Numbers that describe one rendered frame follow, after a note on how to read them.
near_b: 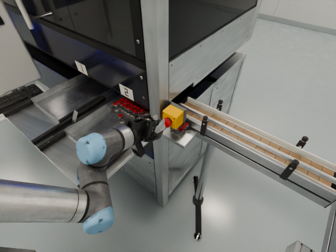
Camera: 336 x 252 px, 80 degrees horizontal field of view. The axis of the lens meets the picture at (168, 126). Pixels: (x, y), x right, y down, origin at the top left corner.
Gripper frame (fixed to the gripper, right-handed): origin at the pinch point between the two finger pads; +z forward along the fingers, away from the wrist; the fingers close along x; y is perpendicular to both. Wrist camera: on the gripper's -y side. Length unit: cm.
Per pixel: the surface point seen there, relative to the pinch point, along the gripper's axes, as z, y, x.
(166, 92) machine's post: 5.2, 12.2, 5.5
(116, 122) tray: 2.1, -11.3, 26.3
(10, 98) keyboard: -16, -26, 96
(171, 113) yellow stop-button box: 3.3, 5.7, -0.6
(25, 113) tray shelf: -20, -22, 68
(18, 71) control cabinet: -7, -13, 106
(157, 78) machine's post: -2.6, 18.0, 6.0
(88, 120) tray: -5.2, -14.4, 37.5
